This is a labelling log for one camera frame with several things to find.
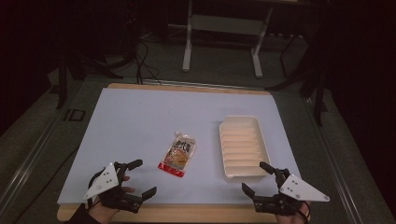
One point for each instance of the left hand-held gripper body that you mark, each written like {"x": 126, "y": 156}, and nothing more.
{"x": 102, "y": 182}

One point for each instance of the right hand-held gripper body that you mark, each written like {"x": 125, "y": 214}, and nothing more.
{"x": 299, "y": 189}

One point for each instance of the white ribbed plastic tray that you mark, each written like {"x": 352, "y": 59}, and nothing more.
{"x": 243, "y": 149}

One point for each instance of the sauce pouch with red edge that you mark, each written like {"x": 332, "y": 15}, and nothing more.
{"x": 177, "y": 154}

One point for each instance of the person's right hand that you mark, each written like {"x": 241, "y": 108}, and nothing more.
{"x": 291, "y": 218}

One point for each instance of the light blue table mat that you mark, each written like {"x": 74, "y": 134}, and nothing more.
{"x": 140, "y": 124}

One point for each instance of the wooden table board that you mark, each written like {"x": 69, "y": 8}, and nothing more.
{"x": 193, "y": 214}

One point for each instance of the silver metal strip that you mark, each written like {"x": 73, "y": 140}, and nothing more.
{"x": 193, "y": 84}

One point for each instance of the black tripod stand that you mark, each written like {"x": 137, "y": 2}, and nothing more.
{"x": 311, "y": 77}

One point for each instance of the black metal stand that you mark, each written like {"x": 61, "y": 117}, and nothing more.
{"x": 63, "y": 77}

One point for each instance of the grey metal floor rail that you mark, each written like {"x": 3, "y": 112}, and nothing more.
{"x": 28, "y": 161}
{"x": 337, "y": 161}

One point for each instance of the white metal stand frame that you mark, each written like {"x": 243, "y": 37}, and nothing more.
{"x": 224, "y": 25}

